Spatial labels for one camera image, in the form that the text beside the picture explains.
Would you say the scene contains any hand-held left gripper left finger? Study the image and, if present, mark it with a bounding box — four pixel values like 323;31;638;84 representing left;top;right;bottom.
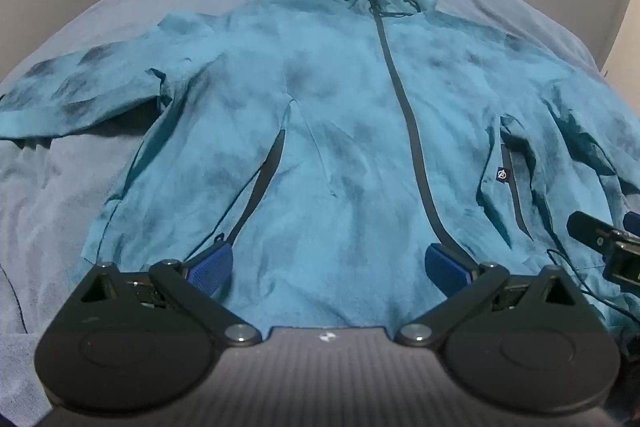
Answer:
75;244;263;350

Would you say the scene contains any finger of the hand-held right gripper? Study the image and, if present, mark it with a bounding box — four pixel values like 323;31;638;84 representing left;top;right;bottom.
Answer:
567;210;618;254

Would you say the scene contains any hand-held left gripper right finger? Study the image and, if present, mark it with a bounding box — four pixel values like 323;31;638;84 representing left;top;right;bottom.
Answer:
395;243;588;349

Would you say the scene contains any teal mottled zip jacket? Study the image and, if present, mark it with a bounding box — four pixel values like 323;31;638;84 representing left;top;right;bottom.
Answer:
0;0;640;338

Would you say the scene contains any blue-grey bed blanket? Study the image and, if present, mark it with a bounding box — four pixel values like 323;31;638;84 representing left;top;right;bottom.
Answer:
0;0;640;413

